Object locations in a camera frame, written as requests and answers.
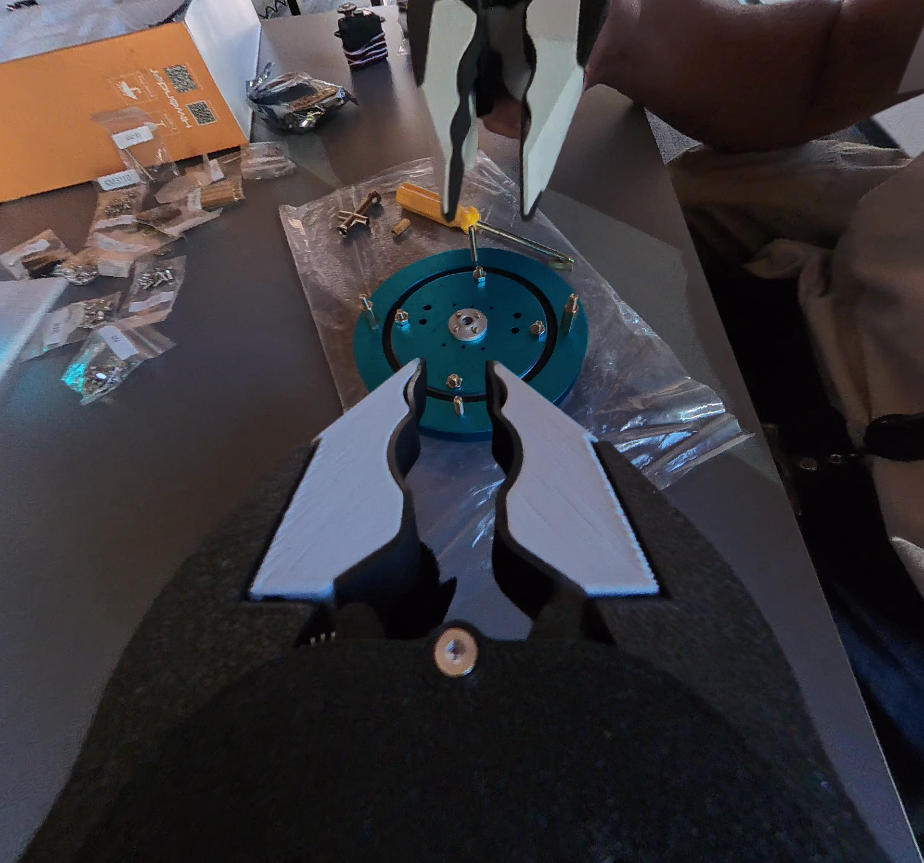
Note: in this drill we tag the clear plastic bag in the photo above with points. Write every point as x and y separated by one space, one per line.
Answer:
650 401

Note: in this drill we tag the person's torso in pale shirt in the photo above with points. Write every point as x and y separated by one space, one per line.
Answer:
866 264

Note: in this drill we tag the grey desk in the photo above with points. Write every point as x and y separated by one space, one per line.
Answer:
180 480

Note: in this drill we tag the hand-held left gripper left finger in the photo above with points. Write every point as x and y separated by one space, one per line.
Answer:
332 516

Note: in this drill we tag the blue metal turntable base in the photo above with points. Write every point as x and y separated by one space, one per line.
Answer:
498 350

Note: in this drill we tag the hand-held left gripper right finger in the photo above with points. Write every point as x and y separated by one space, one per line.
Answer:
577 516

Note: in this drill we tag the person's right forearm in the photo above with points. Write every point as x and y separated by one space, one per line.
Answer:
758 69

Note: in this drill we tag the orange cardboard box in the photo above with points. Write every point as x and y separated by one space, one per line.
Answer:
72 112

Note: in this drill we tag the pile of small screw bags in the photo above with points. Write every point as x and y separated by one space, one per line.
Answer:
115 249

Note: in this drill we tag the white packaging tray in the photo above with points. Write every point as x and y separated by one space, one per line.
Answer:
29 314

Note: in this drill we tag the person's right hand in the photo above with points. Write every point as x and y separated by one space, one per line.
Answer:
621 33

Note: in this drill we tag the crumpled dark plastic bag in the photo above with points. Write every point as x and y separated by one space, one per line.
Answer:
296 101

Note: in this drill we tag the bundle of long bolts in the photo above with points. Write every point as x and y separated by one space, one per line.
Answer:
357 217

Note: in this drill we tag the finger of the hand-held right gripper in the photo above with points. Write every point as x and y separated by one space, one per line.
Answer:
559 69
447 47

